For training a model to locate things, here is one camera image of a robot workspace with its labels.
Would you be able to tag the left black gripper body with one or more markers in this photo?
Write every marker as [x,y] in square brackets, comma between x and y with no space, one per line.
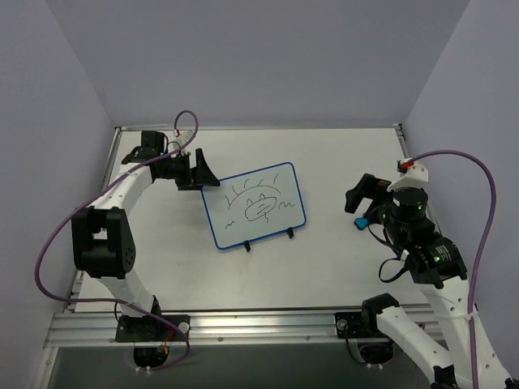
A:
[190,172]

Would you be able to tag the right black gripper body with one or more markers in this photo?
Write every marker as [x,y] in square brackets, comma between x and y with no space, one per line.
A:
[373,196]

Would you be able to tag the blue bone-shaped eraser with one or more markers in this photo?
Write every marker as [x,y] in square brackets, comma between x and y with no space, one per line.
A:
[361,223]

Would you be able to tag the blue framed whiteboard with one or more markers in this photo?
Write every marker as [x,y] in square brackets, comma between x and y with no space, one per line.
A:
[254,205]

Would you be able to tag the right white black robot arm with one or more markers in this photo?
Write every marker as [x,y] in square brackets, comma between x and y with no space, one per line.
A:
[437,268]

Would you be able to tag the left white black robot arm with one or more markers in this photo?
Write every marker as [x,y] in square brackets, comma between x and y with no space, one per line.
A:
[103,244]

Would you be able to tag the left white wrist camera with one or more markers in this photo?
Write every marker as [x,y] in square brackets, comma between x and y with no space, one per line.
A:
[180,141]

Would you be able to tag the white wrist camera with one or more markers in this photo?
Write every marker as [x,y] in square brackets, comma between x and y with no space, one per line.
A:
[412,174]
[180,141]

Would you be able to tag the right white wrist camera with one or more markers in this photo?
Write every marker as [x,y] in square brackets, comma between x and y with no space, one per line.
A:
[412,174]

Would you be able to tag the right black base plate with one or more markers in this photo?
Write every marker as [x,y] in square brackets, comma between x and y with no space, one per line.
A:
[350,324]

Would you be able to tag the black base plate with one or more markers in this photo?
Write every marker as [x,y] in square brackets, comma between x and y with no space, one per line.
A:
[350,324]
[146,329]

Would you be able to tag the aluminium front rail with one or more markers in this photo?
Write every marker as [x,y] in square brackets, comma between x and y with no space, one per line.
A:
[97,328]

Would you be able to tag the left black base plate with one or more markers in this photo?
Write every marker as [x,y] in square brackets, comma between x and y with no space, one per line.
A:
[146,329]

